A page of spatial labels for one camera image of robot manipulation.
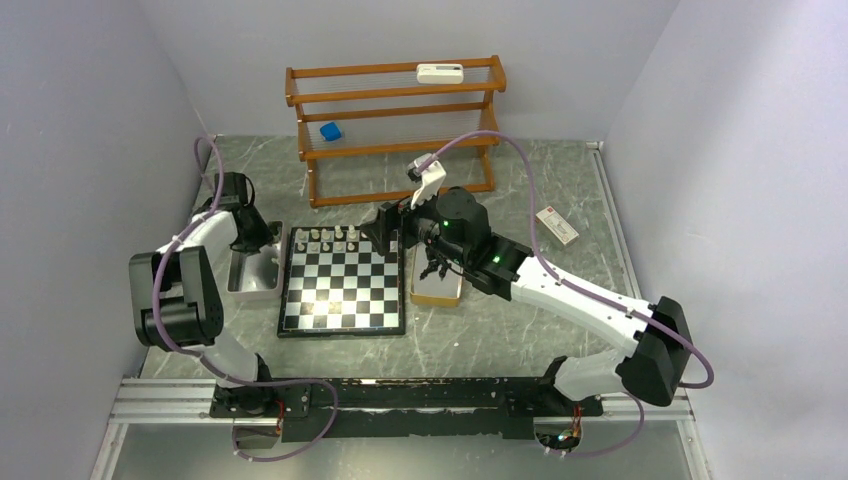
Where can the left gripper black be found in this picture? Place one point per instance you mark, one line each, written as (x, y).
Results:
(263, 236)

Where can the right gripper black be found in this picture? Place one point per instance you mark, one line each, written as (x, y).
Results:
(389, 217)

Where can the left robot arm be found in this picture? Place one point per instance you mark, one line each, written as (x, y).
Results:
(176, 302)

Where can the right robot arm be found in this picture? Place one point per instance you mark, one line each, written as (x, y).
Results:
(649, 342)

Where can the black chess pieces pile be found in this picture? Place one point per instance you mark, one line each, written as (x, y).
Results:
(435, 264)

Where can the black white chess board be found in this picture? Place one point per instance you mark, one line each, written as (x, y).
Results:
(332, 293)

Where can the pink metal tin tray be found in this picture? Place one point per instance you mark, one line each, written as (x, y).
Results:
(259, 276)

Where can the gold metal tin tray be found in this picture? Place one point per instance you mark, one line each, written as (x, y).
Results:
(433, 290)

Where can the wooden two-tier shelf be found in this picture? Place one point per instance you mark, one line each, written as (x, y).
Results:
(382, 109)

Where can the blue block on shelf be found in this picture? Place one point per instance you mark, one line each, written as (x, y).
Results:
(330, 132)

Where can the white box on shelf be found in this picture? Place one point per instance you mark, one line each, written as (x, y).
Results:
(439, 74)

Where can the small red white card box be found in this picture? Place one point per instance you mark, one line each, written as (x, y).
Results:
(557, 226)

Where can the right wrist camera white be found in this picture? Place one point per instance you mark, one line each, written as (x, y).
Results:
(428, 172)

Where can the aluminium frame rail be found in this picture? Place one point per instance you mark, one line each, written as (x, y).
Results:
(189, 402)

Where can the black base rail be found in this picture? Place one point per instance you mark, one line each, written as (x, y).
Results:
(387, 408)

